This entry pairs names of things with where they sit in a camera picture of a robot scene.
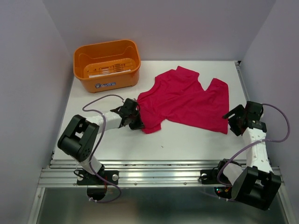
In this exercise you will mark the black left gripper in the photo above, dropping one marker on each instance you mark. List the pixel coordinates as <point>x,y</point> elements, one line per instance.
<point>139,124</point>

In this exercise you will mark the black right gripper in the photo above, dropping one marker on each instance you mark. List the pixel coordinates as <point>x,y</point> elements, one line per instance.
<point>238,109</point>

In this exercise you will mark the red t-shirt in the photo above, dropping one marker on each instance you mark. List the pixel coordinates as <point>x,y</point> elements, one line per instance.
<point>178,96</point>

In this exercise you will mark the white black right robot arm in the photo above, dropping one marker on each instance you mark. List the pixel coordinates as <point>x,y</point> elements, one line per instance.
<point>248,174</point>

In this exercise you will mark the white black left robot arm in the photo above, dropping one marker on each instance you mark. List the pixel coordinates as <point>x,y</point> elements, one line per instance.
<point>78,138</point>

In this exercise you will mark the orange plastic basket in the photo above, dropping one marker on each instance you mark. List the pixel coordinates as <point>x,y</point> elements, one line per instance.
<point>107,65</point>

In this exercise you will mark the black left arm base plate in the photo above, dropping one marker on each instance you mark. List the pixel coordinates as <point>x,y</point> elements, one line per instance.
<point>86,179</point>

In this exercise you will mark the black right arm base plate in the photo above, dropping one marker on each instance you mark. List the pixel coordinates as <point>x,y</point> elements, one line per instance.
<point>209,176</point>

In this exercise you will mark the aluminium rail frame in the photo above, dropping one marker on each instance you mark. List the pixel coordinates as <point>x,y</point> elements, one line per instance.
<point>159,177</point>

